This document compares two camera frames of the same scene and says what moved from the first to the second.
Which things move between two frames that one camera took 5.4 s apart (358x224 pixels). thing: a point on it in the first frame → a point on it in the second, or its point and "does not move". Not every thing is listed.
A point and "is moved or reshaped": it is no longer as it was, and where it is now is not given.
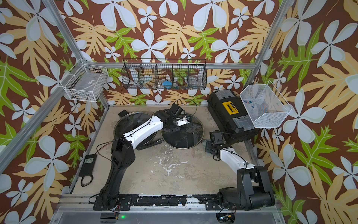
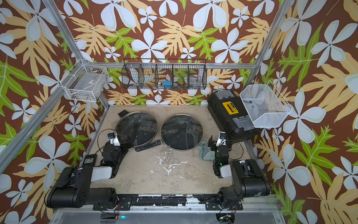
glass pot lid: [189, 135] does not move
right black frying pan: [184, 136] does not move
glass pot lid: [129, 122] does not move
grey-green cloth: [204, 142] is moved or reshaped
